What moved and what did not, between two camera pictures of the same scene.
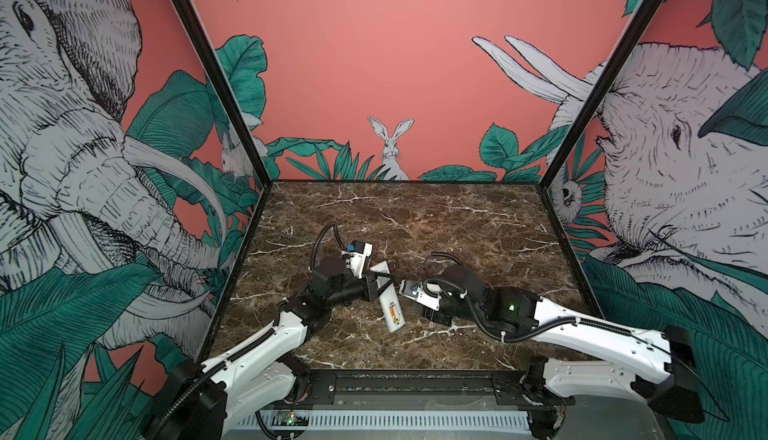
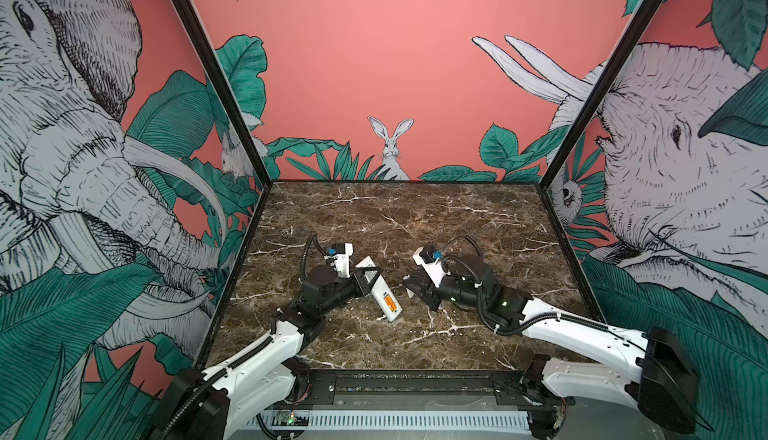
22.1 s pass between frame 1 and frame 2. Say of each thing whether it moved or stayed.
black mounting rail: stayed
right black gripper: moved
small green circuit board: stayed
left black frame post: stayed
